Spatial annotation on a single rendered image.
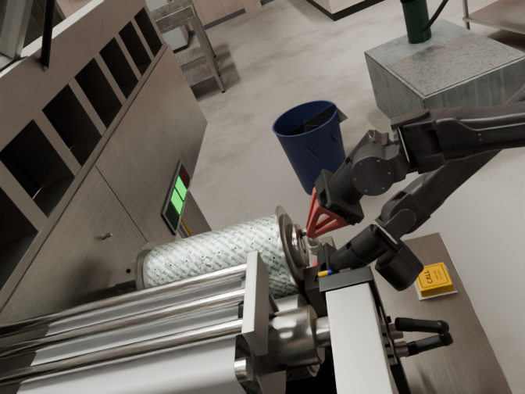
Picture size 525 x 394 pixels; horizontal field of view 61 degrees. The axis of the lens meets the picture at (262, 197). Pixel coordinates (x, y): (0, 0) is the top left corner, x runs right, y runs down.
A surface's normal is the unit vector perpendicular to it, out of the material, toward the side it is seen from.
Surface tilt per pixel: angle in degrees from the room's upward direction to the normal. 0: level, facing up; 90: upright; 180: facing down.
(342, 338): 0
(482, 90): 90
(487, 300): 0
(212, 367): 0
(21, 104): 90
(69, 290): 90
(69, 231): 90
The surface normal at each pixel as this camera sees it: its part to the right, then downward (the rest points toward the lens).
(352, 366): -0.35, -0.77
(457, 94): 0.14, 0.53
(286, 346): -0.26, -0.08
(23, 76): 0.94, -0.27
